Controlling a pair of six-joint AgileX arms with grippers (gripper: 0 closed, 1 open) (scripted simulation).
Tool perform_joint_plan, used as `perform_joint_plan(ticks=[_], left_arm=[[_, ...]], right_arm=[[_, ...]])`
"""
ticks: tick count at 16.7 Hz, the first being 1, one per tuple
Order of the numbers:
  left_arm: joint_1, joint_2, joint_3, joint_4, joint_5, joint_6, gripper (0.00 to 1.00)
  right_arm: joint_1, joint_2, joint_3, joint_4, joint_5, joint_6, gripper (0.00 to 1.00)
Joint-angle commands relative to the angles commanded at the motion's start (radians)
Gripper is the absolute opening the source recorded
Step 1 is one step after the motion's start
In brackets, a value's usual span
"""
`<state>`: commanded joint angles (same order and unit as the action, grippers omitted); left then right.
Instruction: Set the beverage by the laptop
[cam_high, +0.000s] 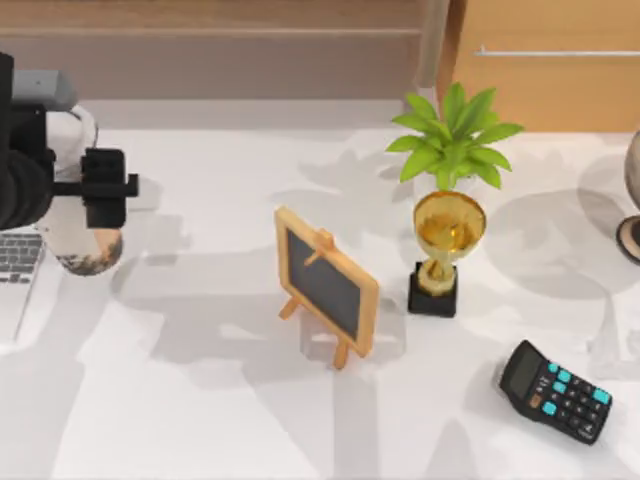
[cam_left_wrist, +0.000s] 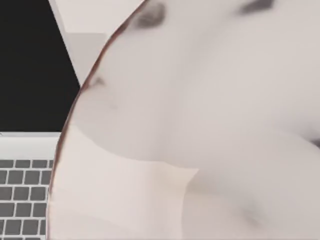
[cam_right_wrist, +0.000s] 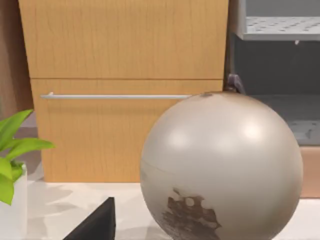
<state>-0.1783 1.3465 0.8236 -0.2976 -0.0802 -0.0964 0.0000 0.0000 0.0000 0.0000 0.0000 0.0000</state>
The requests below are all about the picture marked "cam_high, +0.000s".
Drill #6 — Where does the long metal handle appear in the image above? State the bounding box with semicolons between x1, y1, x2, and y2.
473;45;640;58

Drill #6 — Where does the pale grey camera box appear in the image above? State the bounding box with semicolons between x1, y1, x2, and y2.
11;69;80;115

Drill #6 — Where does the black calculator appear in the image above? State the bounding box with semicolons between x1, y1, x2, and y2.
498;339;614;447

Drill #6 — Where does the green potted plant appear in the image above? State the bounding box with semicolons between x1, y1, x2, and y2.
384;81;527;194

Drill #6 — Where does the white cup with dark pattern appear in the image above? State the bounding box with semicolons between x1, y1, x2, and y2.
46;106;125;277

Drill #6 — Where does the silver laptop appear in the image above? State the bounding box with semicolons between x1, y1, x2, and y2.
0;225;50;347

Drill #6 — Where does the wooden cupboard door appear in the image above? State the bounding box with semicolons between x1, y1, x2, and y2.
460;0;640;134

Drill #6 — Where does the wooden open shelf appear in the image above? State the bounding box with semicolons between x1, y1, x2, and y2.
0;0;451;102

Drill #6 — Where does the wooden framed blackboard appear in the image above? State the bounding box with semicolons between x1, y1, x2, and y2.
273;204;382;372

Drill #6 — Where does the wooden cupboard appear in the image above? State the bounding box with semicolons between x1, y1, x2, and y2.
433;0;640;135

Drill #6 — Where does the gold trophy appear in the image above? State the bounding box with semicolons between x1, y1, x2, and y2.
406;190;488;319

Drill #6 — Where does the grey trophy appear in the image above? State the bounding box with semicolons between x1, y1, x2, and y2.
615;128;640;262

